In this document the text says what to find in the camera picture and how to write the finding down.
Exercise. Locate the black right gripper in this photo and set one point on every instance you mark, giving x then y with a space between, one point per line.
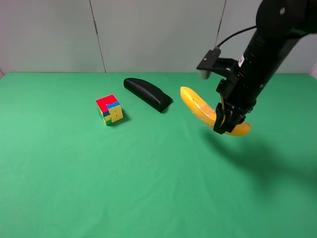
235 103

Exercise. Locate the yellow banana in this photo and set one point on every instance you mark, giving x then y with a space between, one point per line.
206 113

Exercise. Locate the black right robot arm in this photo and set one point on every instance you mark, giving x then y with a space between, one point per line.
280 25

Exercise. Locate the black glasses case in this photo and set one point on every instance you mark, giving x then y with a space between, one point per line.
149 93

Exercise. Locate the multicoloured puzzle cube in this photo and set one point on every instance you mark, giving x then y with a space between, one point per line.
110 109

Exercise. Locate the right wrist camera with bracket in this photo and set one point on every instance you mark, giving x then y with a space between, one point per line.
212 63

